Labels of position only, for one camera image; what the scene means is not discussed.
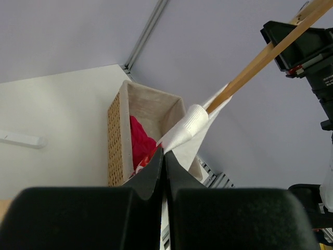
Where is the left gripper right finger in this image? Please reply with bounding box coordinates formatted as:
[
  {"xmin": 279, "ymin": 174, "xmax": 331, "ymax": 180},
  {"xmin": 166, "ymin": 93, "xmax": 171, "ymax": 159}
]
[{"xmin": 164, "ymin": 152, "xmax": 319, "ymax": 249}]

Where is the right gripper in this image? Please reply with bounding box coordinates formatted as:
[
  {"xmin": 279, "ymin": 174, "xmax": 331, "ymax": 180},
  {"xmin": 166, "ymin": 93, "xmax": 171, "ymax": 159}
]
[{"xmin": 260, "ymin": 20, "xmax": 333, "ymax": 79}]

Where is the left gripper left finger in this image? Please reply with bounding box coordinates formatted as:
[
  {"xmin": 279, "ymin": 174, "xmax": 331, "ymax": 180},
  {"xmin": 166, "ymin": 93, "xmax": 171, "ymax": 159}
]
[{"xmin": 1, "ymin": 147, "xmax": 164, "ymax": 249}]

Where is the wooden hanger with metal hook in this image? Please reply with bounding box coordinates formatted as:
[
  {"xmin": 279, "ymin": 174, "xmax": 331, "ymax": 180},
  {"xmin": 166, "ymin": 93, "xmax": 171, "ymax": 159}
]
[{"xmin": 206, "ymin": 1, "xmax": 332, "ymax": 114}]

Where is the white printed t shirt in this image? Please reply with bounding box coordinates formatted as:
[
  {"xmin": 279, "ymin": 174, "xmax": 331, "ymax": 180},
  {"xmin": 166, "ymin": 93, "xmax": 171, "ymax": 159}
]
[{"xmin": 135, "ymin": 84, "xmax": 234, "ymax": 250}]

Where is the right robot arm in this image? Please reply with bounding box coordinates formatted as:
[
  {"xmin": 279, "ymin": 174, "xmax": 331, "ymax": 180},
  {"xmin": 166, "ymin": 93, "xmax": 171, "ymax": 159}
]
[{"xmin": 255, "ymin": 28, "xmax": 332, "ymax": 229}]

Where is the pink cloth in basket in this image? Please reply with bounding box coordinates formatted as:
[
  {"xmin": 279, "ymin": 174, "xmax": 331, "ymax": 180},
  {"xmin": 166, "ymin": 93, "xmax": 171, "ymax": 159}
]
[{"xmin": 130, "ymin": 116, "xmax": 157, "ymax": 176}]

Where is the wicker basket with liner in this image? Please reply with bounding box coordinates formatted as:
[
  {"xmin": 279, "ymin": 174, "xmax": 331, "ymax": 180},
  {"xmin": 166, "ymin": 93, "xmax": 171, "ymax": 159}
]
[{"xmin": 107, "ymin": 80, "xmax": 205, "ymax": 188}]

